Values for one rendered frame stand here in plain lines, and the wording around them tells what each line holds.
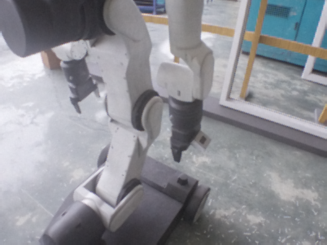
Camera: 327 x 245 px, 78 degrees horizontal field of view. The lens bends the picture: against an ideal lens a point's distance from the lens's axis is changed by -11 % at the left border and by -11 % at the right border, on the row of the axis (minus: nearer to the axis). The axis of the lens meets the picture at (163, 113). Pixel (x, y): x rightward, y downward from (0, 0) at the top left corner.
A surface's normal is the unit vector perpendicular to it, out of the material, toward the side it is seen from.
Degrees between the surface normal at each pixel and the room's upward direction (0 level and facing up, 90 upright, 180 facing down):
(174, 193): 45
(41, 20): 82
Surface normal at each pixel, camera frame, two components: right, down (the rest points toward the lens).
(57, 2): 0.84, 0.33
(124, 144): -0.44, -0.01
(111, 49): -0.28, -0.41
